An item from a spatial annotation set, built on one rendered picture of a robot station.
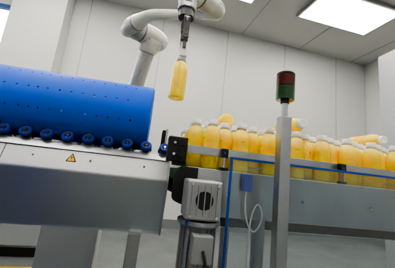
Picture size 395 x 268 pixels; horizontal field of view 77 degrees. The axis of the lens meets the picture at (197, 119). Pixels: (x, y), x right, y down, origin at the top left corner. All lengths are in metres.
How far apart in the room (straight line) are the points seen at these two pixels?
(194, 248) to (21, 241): 2.20
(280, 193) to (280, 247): 0.16
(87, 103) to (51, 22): 3.23
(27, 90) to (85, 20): 3.46
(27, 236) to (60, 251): 1.16
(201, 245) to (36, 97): 0.78
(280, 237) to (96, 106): 0.79
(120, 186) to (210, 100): 3.33
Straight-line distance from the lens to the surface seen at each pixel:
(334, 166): 1.19
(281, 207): 0.87
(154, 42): 1.75
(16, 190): 1.13
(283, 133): 0.88
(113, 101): 1.04
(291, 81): 0.92
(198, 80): 4.24
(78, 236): 1.64
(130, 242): 1.08
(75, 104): 1.06
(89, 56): 4.25
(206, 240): 0.79
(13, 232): 2.83
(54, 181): 1.07
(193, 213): 0.80
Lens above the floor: 0.88
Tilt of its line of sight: 12 degrees up
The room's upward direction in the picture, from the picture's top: 6 degrees clockwise
